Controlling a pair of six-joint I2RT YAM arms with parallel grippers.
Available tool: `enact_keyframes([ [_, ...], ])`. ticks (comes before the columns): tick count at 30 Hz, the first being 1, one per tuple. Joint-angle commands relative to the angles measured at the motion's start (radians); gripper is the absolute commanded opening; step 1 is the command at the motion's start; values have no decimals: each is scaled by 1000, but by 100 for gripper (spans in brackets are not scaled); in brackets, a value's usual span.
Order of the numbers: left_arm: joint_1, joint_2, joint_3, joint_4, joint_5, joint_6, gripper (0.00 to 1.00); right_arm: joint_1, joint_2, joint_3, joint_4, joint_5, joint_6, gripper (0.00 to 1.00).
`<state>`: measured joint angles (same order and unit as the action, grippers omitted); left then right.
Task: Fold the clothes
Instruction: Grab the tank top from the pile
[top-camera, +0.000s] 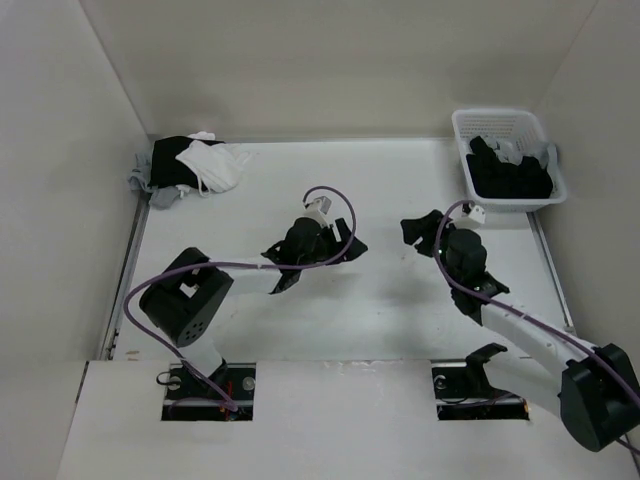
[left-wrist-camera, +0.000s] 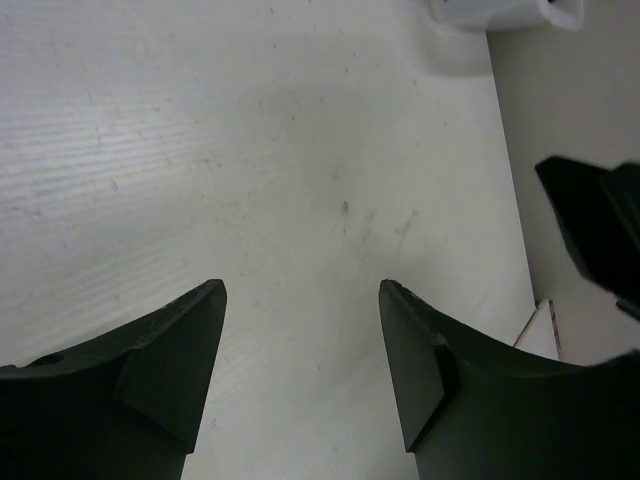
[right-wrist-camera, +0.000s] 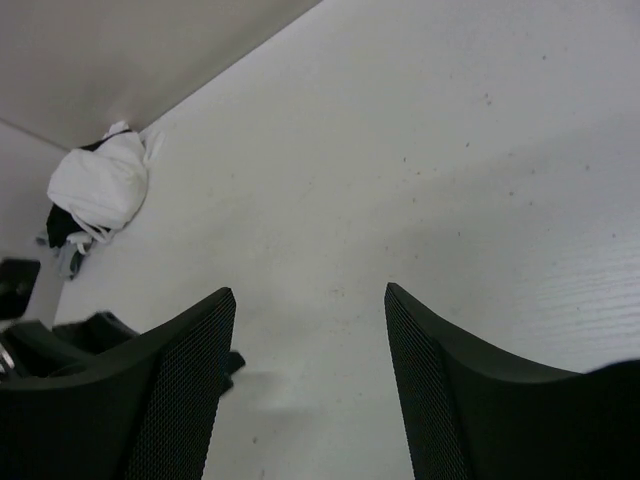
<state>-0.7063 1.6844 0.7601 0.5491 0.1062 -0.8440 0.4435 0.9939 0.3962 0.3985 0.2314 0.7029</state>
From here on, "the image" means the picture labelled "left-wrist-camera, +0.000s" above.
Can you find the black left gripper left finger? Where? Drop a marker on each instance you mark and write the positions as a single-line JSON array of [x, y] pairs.
[[126, 404]]

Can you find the white plastic laundry basket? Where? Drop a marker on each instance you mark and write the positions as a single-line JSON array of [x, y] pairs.
[[502, 15]]

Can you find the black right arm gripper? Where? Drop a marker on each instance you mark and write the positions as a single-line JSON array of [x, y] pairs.
[[597, 210]]

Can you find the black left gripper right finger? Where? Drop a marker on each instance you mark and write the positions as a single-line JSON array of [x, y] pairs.
[[472, 407]]

